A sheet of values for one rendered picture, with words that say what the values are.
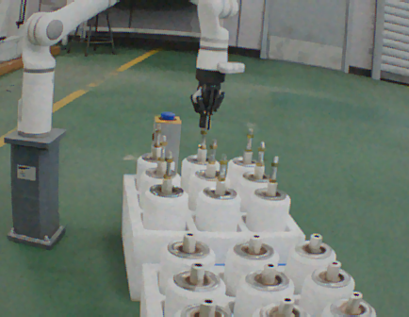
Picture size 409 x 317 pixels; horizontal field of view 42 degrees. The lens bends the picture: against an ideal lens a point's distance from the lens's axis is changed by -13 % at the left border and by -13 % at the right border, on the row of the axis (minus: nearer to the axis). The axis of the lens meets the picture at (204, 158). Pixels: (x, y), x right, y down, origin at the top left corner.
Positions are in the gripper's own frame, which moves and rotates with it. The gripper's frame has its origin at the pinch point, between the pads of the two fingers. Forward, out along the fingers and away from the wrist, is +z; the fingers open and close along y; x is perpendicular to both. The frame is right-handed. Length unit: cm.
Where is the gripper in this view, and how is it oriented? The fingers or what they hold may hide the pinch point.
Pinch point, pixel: (205, 122)
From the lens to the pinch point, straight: 152.2
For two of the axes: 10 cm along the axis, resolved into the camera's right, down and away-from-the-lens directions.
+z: -1.0, 9.5, 2.9
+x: 8.2, 2.4, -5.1
